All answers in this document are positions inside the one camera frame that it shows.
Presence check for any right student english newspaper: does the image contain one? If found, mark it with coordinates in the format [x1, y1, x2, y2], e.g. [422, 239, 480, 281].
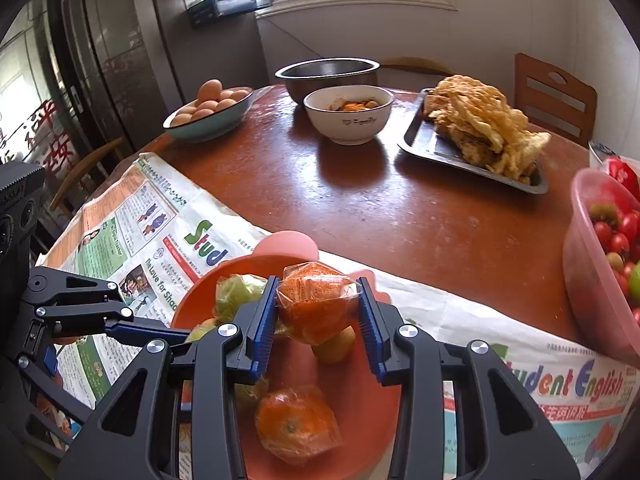
[369, 269, 639, 479]

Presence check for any green fruit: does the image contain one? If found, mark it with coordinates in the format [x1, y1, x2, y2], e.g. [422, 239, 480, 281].
[215, 274, 267, 325]
[186, 318, 217, 342]

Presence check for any orange plastic plate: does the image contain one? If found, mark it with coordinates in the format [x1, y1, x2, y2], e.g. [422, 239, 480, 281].
[171, 231, 400, 479]

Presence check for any orange top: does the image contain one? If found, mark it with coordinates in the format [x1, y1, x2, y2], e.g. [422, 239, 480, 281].
[254, 385, 343, 465]

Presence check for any bowl of eggs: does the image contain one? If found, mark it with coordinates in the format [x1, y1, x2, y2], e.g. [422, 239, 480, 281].
[163, 78, 254, 142]

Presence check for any white plastic bag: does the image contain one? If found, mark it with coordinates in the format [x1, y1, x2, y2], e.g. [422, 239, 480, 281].
[588, 140, 640, 172]

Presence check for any wooden chair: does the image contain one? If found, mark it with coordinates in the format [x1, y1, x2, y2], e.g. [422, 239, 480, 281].
[514, 53, 598, 148]

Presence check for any orange wedge-shaped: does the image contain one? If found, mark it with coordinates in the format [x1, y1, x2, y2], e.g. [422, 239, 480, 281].
[277, 261, 360, 346]

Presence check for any stainless steel bowl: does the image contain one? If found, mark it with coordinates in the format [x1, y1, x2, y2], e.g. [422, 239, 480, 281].
[274, 58, 381, 105]

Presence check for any pink plastic basin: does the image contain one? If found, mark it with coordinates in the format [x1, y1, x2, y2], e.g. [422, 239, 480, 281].
[562, 168, 639, 366]

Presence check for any left student newspaper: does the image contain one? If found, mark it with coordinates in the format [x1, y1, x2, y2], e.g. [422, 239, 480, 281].
[34, 152, 271, 480]

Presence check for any white ceramic bowl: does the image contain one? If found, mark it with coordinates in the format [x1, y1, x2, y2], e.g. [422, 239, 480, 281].
[304, 84, 395, 145]

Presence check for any green tomato in basin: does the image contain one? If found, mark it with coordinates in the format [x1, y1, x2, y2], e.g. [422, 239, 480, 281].
[627, 263, 640, 306]

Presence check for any fried food pile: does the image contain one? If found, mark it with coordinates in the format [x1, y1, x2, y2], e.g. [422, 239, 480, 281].
[423, 75, 551, 184]

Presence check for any dark refrigerator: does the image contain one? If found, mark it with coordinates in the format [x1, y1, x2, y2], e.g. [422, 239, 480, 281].
[62, 0, 183, 152]

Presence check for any brown fruit with stem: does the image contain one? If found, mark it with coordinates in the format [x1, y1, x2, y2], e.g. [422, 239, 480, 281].
[311, 326, 356, 364]

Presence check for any black tray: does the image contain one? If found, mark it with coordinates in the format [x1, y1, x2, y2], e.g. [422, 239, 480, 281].
[398, 88, 549, 195]

